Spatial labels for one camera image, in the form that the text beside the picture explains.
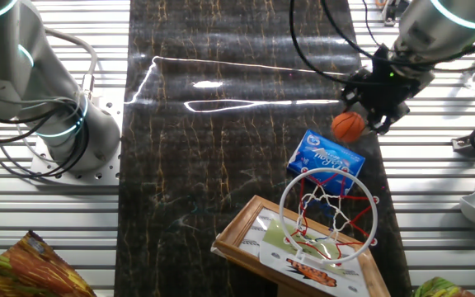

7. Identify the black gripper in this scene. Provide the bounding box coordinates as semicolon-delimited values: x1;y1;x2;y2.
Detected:
341;44;435;136

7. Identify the orange mini basketball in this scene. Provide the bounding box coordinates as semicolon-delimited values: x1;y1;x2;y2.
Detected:
331;111;366;144

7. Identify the white toy basketball hoop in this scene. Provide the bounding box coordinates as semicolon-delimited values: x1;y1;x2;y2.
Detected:
258;167;381;297

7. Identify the blue tissue pack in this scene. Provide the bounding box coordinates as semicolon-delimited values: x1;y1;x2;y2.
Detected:
286;129;366;197

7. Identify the dark marble pattern mat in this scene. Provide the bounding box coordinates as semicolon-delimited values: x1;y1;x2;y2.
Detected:
113;0;414;297

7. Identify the crumpled yellow green wrapper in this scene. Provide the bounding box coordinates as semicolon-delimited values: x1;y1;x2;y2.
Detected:
412;276;475;297

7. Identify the colourful patterned cloth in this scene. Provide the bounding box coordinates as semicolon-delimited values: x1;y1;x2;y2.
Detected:
0;230;97;297

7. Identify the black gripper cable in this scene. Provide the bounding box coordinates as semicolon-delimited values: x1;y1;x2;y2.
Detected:
289;0;387;87

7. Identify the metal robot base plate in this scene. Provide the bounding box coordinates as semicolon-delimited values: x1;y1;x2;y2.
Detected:
29;92;125;186

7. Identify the grey cable with metal connector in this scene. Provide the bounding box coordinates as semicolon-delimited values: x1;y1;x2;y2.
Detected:
44;27;100;102

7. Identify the black base cable bundle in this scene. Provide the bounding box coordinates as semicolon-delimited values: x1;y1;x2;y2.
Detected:
0;97;92;179

